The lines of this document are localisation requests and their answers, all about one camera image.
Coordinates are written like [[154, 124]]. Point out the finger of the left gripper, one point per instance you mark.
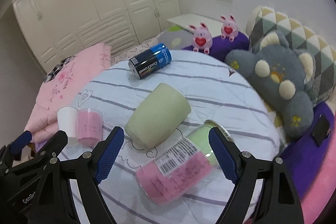
[[20, 143], [51, 149]]

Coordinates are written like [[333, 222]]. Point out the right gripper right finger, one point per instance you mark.
[[278, 201]]

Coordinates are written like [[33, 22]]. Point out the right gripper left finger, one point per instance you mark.
[[90, 169]]

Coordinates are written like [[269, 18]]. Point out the white paper cup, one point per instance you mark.
[[67, 121]]

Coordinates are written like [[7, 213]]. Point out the pink clear plastic cup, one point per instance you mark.
[[89, 127]]

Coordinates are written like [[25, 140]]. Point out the green ceramic cup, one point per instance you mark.
[[157, 117]]

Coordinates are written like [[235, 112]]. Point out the folded pink quilt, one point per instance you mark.
[[60, 91]]

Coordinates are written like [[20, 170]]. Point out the striped white tablecloth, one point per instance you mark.
[[190, 90]]

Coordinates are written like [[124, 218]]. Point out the black white patterned cloth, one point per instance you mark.
[[52, 74]]

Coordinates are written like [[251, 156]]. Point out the black phone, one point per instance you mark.
[[320, 131]]

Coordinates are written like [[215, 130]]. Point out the heart pattern bedsheet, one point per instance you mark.
[[133, 51]]

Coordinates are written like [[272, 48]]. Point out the grey bear plush pillow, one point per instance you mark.
[[282, 76]]

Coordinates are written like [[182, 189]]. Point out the blue black can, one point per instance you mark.
[[149, 61]]

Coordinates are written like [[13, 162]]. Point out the cream white wardrobe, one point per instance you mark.
[[55, 29]]

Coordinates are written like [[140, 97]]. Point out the purple cushion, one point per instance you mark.
[[221, 47]]

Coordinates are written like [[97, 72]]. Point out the left pink plush pig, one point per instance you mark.
[[202, 39]]

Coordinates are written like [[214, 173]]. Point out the pink plush pig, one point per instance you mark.
[[229, 29], [202, 39]]

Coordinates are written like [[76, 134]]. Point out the right pink plush pig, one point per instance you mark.
[[229, 29]]

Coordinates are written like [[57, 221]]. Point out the triangle pattern cushion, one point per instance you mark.
[[265, 19]]

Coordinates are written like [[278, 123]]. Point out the white low table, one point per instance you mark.
[[183, 21]]

